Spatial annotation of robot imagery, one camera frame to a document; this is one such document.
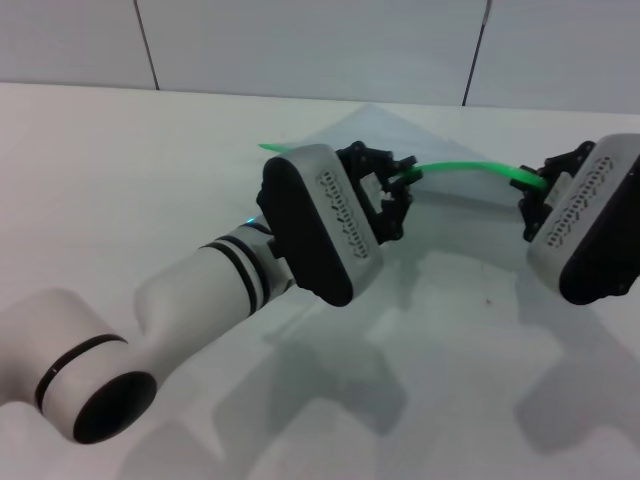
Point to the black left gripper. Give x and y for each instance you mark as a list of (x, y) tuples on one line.
[(367, 192)]

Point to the green zipper slider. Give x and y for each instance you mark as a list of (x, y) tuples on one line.
[(416, 173)]

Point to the clear green-zip document bag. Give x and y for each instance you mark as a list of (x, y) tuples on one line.
[(465, 164)]

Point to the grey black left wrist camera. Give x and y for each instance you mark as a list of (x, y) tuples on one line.
[(310, 220)]

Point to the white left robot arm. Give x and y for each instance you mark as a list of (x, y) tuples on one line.
[(200, 295)]

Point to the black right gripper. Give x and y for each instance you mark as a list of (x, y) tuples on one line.
[(552, 187)]

